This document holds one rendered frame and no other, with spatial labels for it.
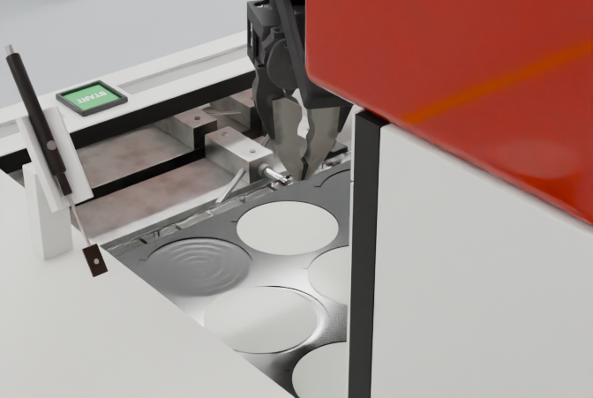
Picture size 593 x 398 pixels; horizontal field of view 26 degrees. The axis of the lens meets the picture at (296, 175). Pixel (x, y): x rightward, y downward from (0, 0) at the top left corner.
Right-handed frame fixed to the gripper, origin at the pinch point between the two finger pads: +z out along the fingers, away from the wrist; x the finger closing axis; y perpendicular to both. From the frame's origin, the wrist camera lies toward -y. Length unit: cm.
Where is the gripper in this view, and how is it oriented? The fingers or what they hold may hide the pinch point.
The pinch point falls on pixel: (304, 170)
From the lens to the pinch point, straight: 115.0
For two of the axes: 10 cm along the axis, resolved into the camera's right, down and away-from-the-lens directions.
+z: -0.1, 8.7, 4.9
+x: -9.6, 1.2, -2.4
